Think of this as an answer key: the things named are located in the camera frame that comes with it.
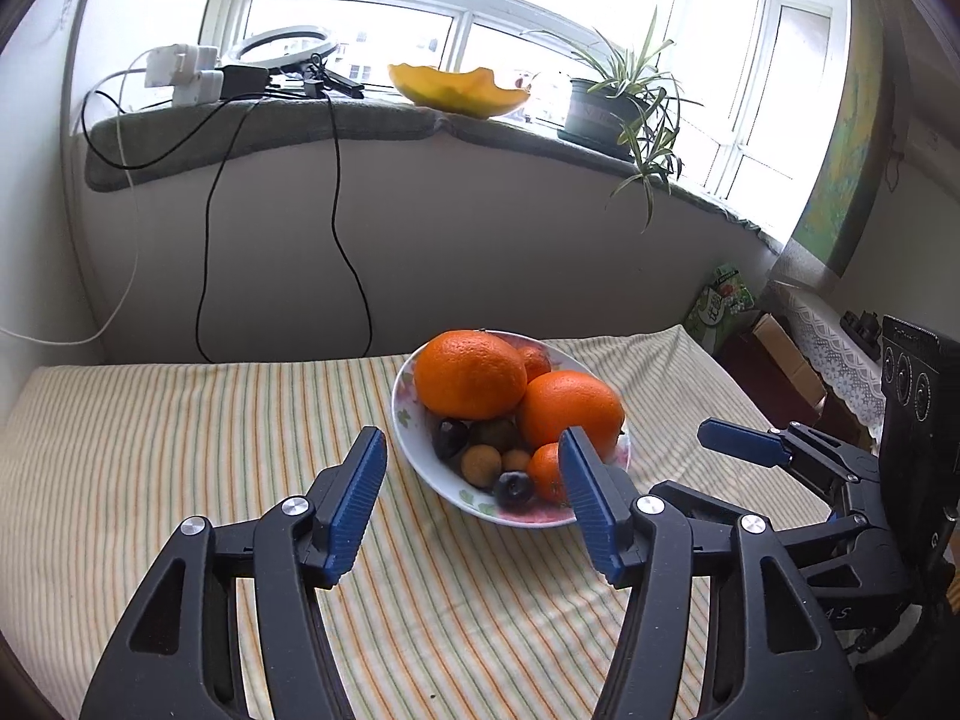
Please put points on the brown kiwi fruit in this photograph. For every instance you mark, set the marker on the brown kiwi fruit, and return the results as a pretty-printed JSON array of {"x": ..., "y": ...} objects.
[{"x": 500, "y": 433}]

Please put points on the small mandarin with stem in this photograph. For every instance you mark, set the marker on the small mandarin with stem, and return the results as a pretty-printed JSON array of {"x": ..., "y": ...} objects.
[{"x": 544, "y": 471}]

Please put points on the dark purple plum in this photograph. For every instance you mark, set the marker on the dark purple plum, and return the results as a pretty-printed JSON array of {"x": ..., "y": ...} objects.
[{"x": 450, "y": 437}]

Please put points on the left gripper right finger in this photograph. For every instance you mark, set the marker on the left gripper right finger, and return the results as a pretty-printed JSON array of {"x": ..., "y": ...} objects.
[{"x": 771, "y": 651}]

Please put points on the wall map poster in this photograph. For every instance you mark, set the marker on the wall map poster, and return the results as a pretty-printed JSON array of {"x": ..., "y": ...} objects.
[{"x": 835, "y": 217}]

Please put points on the striped tablecloth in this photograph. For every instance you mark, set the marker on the striped tablecloth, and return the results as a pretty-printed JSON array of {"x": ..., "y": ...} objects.
[{"x": 442, "y": 616}]

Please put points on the black ring light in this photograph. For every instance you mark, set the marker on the black ring light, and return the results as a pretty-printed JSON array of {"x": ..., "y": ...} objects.
[{"x": 303, "y": 53}]

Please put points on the white lace cloth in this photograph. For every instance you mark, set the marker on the white lace cloth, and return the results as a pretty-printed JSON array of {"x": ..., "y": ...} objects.
[{"x": 851, "y": 375}]

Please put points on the black power adapter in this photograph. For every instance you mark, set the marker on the black power adapter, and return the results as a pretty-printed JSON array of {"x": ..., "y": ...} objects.
[{"x": 243, "y": 81}]

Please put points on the white power strip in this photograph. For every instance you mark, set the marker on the white power strip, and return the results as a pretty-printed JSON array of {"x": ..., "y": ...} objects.
[{"x": 189, "y": 70}]

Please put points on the yellow bowl on sill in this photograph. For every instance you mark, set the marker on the yellow bowl on sill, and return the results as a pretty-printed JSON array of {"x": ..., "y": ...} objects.
[{"x": 474, "y": 93}]

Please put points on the large round orange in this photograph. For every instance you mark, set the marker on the large round orange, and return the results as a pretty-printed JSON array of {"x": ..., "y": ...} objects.
[{"x": 468, "y": 374}]

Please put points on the floral white plate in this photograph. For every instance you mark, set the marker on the floral white plate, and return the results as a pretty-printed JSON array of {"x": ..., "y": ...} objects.
[{"x": 414, "y": 425}]

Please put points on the green printed bag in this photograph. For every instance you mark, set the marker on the green printed bag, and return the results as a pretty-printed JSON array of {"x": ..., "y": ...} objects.
[{"x": 722, "y": 302}]

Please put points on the large oval orange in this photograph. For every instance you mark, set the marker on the large oval orange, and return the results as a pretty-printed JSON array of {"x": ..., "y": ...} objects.
[{"x": 561, "y": 399}]

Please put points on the small brown longan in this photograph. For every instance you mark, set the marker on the small brown longan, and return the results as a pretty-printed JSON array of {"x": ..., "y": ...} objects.
[{"x": 481, "y": 466}]

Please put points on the potted spider plant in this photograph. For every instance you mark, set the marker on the potted spider plant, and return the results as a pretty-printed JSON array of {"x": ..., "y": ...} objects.
[{"x": 630, "y": 109}]

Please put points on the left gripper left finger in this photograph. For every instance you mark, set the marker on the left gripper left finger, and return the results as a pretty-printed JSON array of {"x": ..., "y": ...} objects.
[{"x": 175, "y": 652}]

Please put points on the cardboard box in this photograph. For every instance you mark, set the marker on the cardboard box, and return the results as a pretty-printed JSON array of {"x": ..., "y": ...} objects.
[{"x": 790, "y": 360}]

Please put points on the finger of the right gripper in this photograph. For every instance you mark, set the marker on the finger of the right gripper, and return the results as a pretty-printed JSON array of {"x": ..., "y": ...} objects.
[
  {"x": 715, "y": 513},
  {"x": 750, "y": 442}
]

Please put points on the grey sill cushion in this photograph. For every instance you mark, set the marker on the grey sill cushion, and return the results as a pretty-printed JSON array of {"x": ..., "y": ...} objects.
[{"x": 146, "y": 146}]

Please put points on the brown round fruit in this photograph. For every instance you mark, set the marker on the brown round fruit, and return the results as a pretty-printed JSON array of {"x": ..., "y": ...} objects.
[{"x": 515, "y": 460}]

